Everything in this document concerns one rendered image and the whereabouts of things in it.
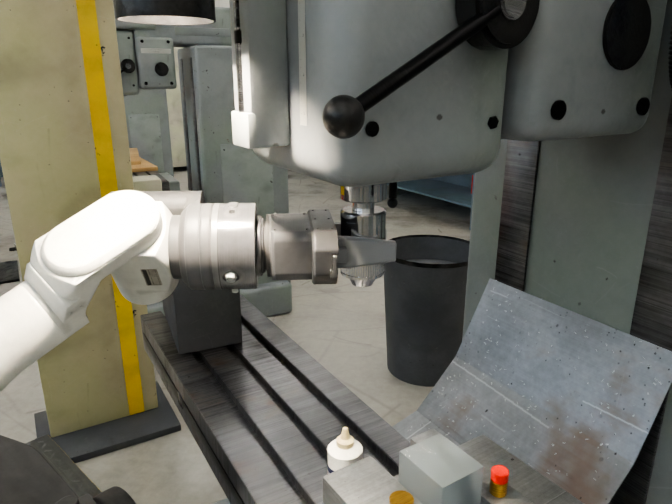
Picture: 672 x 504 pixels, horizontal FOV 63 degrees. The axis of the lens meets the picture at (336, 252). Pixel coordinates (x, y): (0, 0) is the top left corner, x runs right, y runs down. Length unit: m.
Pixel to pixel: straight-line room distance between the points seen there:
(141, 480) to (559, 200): 1.83
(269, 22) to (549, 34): 0.24
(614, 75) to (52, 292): 0.56
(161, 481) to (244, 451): 1.46
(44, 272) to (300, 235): 0.23
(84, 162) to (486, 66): 1.85
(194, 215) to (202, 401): 0.44
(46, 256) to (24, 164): 1.67
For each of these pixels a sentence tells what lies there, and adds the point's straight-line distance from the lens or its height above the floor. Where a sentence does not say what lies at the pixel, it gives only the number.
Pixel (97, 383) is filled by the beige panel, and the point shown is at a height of 0.22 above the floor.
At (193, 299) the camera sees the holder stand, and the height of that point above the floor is 1.02.
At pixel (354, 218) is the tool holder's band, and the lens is 0.55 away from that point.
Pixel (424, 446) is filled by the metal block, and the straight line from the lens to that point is 0.57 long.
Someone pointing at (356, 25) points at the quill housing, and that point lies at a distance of 0.44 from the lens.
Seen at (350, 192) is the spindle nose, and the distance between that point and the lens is 0.55.
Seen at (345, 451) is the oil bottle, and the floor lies 1.00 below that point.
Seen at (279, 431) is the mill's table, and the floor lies 0.91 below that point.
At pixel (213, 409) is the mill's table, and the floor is 0.91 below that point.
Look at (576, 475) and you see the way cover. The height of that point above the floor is 0.91.
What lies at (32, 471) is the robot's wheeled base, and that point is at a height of 0.57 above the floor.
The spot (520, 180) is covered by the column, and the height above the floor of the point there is 1.25.
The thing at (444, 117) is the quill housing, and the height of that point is 1.37.
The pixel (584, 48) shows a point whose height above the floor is 1.42.
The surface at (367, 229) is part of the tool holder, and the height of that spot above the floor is 1.25.
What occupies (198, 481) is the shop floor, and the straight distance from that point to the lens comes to 2.22.
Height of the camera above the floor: 1.40
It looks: 18 degrees down
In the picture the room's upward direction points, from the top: straight up
